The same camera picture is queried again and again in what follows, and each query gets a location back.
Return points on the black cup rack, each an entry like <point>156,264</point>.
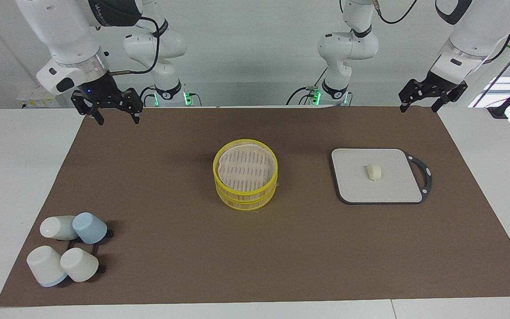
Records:
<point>110,233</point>

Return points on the cream beige cup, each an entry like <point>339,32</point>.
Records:
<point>79,265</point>

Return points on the white box with yellow labels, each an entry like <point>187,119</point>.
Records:
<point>33,103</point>

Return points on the light blue cup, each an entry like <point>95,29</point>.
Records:
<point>90,227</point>

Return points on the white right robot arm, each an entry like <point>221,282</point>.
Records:
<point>67,31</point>

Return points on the brown table mat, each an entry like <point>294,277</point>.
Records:
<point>171,248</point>

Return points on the white steamed bun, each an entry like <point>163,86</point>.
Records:
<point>374,172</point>

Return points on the plain white cup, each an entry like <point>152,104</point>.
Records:
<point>56,227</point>

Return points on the white cup with blue base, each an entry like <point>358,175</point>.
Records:
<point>44,266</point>

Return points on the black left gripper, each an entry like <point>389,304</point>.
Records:
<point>436,88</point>

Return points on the yellow bamboo steamer basket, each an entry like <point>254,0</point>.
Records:
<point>246,201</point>

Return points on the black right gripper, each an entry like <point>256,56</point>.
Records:
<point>102,93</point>

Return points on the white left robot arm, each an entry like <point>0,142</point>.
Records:
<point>476,31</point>

